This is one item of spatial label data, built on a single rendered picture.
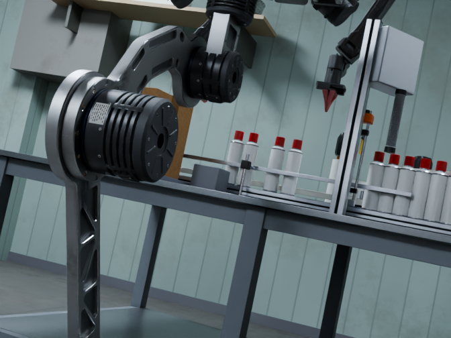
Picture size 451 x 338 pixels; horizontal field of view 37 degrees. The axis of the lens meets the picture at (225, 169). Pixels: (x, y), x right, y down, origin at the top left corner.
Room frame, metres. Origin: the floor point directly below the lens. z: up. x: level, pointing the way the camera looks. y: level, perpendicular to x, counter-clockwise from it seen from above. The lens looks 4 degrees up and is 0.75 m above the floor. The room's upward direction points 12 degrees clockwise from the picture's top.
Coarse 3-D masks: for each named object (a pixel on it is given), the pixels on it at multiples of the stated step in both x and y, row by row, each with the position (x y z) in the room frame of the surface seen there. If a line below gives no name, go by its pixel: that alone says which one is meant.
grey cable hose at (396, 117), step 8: (400, 96) 2.20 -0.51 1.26; (400, 104) 2.20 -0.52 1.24; (392, 112) 2.22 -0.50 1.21; (400, 112) 2.20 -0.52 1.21; (392, 120) 2.21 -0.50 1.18; (400, 120) 2.20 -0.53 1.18; (392, 128) 2.20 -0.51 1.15; (392, 136) 2.20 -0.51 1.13; (392, 144) 2.20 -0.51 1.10; (392, 152) 2.21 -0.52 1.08
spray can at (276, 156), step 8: (280, 144) 2.46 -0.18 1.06; (272, 152) 2.46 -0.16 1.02; (280, 152) 2.45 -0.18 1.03; (272, 160) 2.45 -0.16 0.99; (280, 160) 2.45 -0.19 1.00; (272, 168) 2.45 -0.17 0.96; (280, 168) 2.46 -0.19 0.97; (272, 176) 2.45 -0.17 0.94; (264, 184) 2.46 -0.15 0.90; (272, 184) 2.45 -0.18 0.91
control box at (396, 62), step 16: (384, 32) 2.18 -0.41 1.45; (400, 32) 2.19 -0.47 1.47; (384, 48) 2.17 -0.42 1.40; (400, 48) 2.20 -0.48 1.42; (416, 48) 2.24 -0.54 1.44; (384, 64) 2.17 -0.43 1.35; (400, 64) 2.21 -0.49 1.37; (416, 64) 2.24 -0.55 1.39; (384, 80) 2.18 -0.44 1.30; (400, 80) 2.21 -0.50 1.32; (416, 80) 2.25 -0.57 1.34
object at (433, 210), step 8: (440, 168) 2.23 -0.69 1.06; (432, 176) 2.23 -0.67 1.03; (440, 176) 2.22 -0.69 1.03; (432, 184) 2.23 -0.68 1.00; (440, 184) 2.22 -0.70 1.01; (432, 192) 2.22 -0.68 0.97; (440, 192) 2.22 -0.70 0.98; (432, 200) 2.22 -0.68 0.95; (440, 200) 2.22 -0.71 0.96; (432, 208) 2.22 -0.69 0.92; (440, 208) 2.22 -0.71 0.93; (424, 216) 2.24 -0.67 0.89; (432, 216) 2.22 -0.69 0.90
